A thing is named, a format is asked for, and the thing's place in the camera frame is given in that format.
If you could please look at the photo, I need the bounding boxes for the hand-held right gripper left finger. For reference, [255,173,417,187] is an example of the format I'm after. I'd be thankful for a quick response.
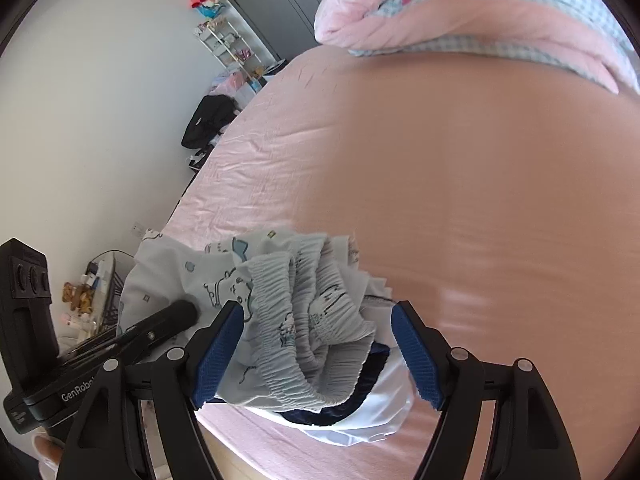
[56,300,246,480]

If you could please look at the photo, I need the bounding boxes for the grey door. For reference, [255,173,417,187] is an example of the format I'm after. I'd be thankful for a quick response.
[192,0,341,63]

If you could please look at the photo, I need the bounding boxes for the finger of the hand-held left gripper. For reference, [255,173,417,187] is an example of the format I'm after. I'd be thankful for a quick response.
[117,300,199,352]

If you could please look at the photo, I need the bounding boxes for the white folded garment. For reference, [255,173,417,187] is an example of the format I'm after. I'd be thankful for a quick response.
[245,355,416,447]

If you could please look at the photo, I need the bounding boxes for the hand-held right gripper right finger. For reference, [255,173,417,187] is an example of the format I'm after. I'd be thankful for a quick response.
[391,301,582,480]

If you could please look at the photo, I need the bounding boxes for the pink bed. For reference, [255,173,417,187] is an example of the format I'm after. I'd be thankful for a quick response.
[165,0,640,480]

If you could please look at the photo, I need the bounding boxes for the navy blue folded garment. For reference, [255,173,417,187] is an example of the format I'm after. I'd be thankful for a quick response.
[277,342,396,426]

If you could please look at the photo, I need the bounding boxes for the pink checked folded quilt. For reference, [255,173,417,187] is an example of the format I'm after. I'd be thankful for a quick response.
[315,0,640,95]

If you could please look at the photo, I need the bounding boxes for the red and blue toy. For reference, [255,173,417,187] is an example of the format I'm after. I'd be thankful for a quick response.
[187,0,226,18]

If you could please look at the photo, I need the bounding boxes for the brown teddy bear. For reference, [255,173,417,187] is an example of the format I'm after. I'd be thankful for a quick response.
[62,282,94,312]

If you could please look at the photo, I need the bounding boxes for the glass side table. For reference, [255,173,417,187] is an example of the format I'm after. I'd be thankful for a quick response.
[60,250,133,346]

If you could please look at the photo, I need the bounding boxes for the white wire shelf rack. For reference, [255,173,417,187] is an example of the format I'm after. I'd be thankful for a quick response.
[194,15,273,93]

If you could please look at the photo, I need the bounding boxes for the black bag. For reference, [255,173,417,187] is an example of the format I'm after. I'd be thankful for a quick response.
[181,95,238,151]

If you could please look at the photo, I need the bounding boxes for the white cartoon print shorts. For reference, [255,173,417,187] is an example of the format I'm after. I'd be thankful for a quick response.
[117,227,393,408]

